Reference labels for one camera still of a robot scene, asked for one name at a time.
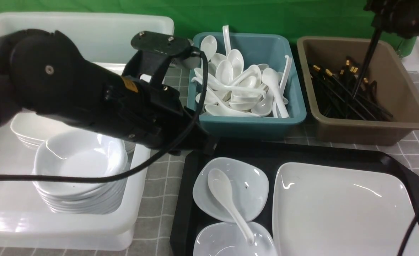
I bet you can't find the black chopstick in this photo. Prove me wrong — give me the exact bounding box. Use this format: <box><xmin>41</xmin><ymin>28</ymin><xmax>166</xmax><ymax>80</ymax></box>
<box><xmin>351</xmin><ymin>28</ymin><xmax>382</xmax><ymax>99</ymax></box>

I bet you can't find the brown plastic bin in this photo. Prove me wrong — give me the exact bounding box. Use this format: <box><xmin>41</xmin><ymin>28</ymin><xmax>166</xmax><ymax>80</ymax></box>
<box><xmin>297</xmin><ymin>36</ymin><xmax>419</xmax><ymax>145</ymax></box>

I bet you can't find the pile of black chopsticks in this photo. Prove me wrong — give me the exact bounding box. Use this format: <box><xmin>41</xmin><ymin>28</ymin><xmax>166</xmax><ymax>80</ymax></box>
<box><xmin>308</xmin><ymin>55</ymin><xmax>393</xmax><ymax>121</ymax></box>

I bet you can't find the green backdrop cloth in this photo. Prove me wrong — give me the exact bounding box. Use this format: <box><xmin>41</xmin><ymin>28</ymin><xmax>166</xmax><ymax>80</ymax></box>
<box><xmin>0</xmin><ymin>0</ymin><xmax>417</xmax><ymax>68</ymax></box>

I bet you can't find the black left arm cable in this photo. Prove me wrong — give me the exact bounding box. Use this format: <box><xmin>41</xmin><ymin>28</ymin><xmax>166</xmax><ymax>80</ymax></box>
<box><xmin>0</xmin><ymin>50</ymin><xmax>209</xmax><ymax>183</ymax></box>

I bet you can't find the stack of white bowls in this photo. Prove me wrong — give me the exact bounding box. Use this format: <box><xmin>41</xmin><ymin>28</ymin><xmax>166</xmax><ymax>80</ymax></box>
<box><xmin>32</xmin><ymin>129</ymin><xmax>128</xmax><ymax>214</ymax></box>

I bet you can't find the white spoon handle upright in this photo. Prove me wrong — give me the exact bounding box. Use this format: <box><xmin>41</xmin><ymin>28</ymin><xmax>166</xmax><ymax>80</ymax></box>
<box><xmin>222</xmin><ymin>25</ymin><xmax>232</xmax><ymax>56</ymax></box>

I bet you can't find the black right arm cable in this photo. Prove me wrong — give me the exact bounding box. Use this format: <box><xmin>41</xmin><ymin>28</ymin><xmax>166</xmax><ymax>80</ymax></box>
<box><xmin>397</xmin><ymin>183</ymin><xmax>419</xmax><ymax>256</ymax></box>

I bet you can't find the large white plastic bin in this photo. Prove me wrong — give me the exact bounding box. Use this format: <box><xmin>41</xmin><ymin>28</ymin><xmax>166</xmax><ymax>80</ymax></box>
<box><xmin>0</xmin><ymin>12</ymin><xmax>174</xmax><ymax>256</ymax></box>

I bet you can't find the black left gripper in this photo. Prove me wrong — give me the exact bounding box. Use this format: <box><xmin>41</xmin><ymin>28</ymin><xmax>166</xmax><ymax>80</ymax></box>
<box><xmin>104</xmin><ymin>31</ymin><xmax>218</xmax><ymax>154</ymax></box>

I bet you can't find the white square rice plate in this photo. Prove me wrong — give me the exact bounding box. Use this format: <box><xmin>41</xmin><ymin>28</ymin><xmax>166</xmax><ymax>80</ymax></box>
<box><xmin>270</xmin><ymin>161</ymin><xmax>419</xmax><ymax>256</ymax></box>

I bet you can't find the teal plastic bin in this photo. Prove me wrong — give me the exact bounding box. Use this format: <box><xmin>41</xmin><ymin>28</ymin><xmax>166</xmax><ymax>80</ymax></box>
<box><xmin>200</xmin><ymin>33</ymin><xmax>307</xmax><ymax>141</ymax></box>

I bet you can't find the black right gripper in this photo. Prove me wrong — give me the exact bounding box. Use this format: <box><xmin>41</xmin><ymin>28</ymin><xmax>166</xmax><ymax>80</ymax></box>
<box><xmin>364</xmin><ymin>0</ymin><xmax>401</xmax><ymax>31</ymax></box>

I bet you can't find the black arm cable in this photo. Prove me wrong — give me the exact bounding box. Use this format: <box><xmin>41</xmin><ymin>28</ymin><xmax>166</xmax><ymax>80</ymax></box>
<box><xmin>397</xmin><ymin>183</ymin><xmax>419</xmax><ymax>256</ymax></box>
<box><xmin>0</xmin><ymin>50</ymin><xmax>209</xmax><ymax>183</ymax></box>

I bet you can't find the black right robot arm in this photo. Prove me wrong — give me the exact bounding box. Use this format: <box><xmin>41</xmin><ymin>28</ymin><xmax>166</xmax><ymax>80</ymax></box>
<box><xmin>363</xmin><ymin>0</ymin><xmax>419</xmax><ymax>39</ymax></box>

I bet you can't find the black serving tray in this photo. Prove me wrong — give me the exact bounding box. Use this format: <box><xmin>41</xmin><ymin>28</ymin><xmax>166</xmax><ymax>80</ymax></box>
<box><xmin>169</xmin><ymin>138</ymin><xmax>419</xmax><ymax>256</ymax></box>

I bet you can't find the stack of white square plates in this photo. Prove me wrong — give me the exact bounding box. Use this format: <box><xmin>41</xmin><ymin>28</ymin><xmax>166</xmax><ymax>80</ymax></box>
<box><xmin>10</xmin><ymin>62</ymin><xmax>137</xmax><ymax>154</ymax></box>

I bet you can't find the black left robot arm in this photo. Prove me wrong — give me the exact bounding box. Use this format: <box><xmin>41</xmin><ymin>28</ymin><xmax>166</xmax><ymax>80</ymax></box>
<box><xmin>0</xmin><ymin>29</ymin><xmax>218</xmax><ymax>154</ymax></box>

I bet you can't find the white bowl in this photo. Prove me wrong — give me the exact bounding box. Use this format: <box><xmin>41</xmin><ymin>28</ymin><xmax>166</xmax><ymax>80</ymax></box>
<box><xmin>193</xmin><ymin>222</ymin><xmax>278</xmax><ymax>256</ymax></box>
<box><xmin>193</xmin><ymin>157</ymin><xmax>269</xmax><ymax>223</ymax></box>

